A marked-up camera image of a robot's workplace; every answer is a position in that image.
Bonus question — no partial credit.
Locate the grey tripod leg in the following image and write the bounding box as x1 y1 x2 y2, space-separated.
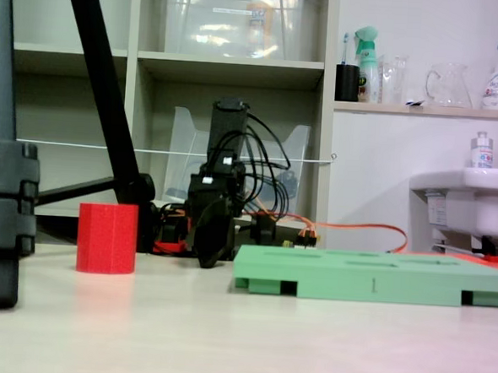
0 0 52 313

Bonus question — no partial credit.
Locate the motor driver circuit board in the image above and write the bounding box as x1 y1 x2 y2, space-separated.
281 225 322 251

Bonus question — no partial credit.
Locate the orange label bottle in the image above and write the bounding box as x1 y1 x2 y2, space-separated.
243 0 277 49

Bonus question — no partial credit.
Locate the clear glass beaker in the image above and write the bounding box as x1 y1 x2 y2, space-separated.
378 53 410 106

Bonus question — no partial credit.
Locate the red octagonal pillar block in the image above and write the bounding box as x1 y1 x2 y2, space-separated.
74 202 140 277

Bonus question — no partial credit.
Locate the clear glass pitcher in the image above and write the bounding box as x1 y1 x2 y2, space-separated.
424 62 475 110

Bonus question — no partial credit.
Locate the green shape sorting board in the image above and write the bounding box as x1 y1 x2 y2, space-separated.
230 243 498 311

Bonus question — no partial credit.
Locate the white sink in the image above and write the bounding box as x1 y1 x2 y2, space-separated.
405 162 498 257

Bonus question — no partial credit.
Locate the small clear sanitizer bottle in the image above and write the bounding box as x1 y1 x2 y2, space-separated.
468 131 496 170

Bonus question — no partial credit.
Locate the black table clamp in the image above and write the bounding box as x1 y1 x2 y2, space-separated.
249 210 278 246
157 202 192 243

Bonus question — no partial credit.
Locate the green spray bottle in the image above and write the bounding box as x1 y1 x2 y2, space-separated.
349 25 385 105

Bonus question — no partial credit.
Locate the black cup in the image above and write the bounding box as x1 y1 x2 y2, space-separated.
333 63 362 103

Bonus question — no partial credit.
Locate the white string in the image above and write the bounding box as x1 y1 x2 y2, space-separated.
14 134 338 166

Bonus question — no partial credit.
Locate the red base bracket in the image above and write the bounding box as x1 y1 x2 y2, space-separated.
151 235 191 257

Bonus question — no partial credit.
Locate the clear plastic storage box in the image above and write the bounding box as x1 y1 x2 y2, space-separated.
162 0 321 64

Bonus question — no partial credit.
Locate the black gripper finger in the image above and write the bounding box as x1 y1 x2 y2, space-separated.
195 195 238 272

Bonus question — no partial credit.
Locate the beige shelf unit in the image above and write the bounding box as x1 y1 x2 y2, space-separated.
0 0 343 243

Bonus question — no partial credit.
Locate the clear plastic file tray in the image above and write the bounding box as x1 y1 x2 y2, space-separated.
161 105 312 219

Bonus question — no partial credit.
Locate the thin black wire bundle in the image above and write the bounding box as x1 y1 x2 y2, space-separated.
236 111 296 215

